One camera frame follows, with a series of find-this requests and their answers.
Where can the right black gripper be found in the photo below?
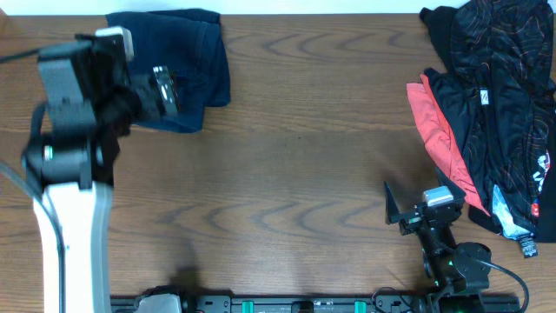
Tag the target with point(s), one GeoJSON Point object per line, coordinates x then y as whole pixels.
{"type": "Point", "coordinates": [410, 223]}

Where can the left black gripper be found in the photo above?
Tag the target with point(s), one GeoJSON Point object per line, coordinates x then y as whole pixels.
{"type": "Point", "coordinates": [155, 107]}

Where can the navy blue shorts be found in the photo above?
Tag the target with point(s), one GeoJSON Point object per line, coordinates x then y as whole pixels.
{"type": "Point", "coordinates": [195, 54]}

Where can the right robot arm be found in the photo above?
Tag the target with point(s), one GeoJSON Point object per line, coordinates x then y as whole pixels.
{"type": "Point", "coordinates": [456, 268]}

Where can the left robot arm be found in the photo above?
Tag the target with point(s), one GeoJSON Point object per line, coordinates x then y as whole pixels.
{"type": "Point", "coordinates": [91, 101]}

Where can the folded dark navy garment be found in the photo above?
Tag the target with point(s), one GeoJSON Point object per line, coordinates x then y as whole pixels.
{"type": "Point", "coordinates": [199, 15]}

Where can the red orange garment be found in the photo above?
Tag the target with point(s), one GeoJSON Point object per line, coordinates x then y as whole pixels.
{"type": "Point", "coordinates": [439, 139]}

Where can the black patterned garment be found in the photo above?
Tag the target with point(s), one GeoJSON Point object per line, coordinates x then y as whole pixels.
{"type": "Point", "coordinates": [498, 99]}

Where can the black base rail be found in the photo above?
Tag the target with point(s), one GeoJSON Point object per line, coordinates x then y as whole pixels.
{"type": "Point", "coordinates": [166, 299]}

